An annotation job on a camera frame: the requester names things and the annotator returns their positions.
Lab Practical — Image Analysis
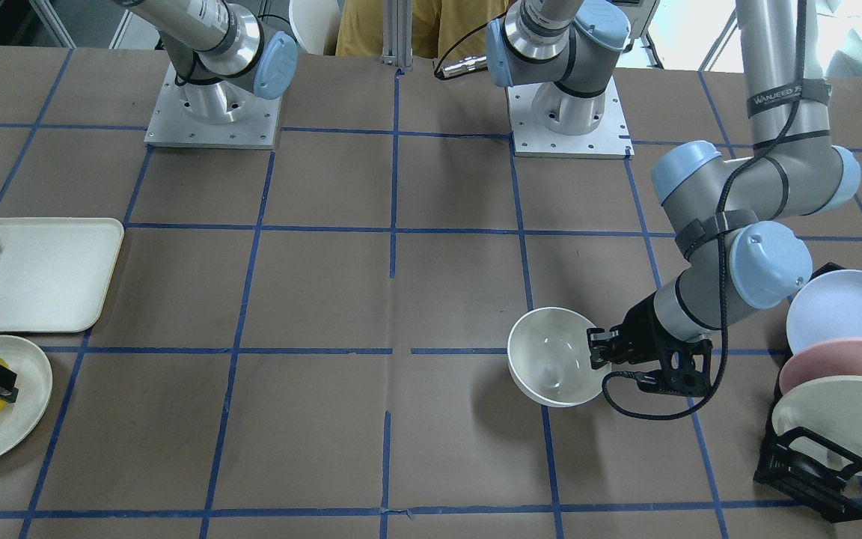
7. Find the aluminium frame post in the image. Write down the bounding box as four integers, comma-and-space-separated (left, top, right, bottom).
379, 0, 413, 72

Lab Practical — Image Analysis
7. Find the person in yellow shirt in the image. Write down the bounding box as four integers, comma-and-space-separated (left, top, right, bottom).
335, 0, 510, 59

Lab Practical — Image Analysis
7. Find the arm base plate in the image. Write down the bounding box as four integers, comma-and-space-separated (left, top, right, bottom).
506, 79, 635, 159
144, 65, 283, 150

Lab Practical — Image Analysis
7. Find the black dish rack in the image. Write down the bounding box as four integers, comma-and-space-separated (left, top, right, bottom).
753, 262, 862, 523

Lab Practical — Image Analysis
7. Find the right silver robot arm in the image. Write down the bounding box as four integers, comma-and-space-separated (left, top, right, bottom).
0, 1, 298, 404

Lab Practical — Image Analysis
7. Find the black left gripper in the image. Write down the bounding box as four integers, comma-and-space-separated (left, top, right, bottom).
586, 296, 712, 397

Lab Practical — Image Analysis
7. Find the white rectangular tray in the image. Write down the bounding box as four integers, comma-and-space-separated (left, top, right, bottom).
0, 217, 124, 333

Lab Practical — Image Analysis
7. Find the round white plate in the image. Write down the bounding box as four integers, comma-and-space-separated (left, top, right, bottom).
0, 335, 52, 456

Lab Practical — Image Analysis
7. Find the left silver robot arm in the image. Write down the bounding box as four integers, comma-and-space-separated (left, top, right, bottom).
485, 1, 861, 396

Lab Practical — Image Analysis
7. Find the white ceramic bowl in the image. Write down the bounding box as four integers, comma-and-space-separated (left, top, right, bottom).
507, 307, 611, 407

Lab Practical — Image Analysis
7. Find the pink plate in rack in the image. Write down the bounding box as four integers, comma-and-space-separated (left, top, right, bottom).
777, 337, 862, 395

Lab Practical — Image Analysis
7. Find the cream plate in rack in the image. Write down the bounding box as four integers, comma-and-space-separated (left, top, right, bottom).
771, 376, 862, 457

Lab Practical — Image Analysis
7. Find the white chair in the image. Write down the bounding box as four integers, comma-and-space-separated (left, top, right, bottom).
288, 1, 341, 57

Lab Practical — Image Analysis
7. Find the lavender plate in rack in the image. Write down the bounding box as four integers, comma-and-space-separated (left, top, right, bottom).
786, 269, 862, 353

